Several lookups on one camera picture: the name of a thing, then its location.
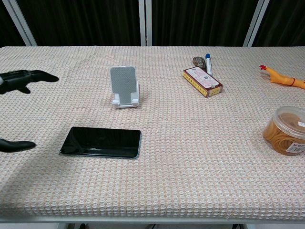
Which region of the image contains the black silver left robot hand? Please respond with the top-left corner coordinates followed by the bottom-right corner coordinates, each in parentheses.
top-left (0, 69), bottom-right (60, 153)

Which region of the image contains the black smartphone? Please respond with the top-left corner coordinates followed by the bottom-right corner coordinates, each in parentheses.
top-left (59, 126), bottom-right (142, 160)

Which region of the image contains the small white object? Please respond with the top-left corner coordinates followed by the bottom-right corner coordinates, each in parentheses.
top-left (109, 66), bottom-right (140, 108)

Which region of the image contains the black pleated curtain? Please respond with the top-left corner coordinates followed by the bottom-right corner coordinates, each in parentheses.
top-left (0, 0), bottom-right (305, 47)

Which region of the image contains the small brown mottled object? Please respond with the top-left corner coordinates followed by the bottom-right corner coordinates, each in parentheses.
top-left (192, 56), bottom-right (207, 71)

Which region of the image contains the white marker blue cap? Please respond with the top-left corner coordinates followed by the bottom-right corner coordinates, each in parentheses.
top-left (205, 53), bottom-right (214, 76)

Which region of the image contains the beige waffle-weave tablecloth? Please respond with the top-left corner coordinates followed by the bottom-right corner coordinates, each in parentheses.
top-left (0, 45), bottom-right (305, 219)

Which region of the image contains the yellow rubber chicken toy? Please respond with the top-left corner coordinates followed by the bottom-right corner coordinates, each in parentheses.
top-left (259, 64), bottom-right (305, 90)

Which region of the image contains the clear jar of rubber bands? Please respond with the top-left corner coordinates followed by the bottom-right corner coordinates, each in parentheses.
top-left (262, 105), bottom-right (305, 157)

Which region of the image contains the white slanted frame post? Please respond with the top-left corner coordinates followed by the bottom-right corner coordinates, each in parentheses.
top-left (0, 0), bottom-right (38, 47)
top-left (243, 0), bottom-right (272, 47)

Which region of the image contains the white upright frame post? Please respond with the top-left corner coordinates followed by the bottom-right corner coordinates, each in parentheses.
top-left (138, 0), bottom-right (153, 47)

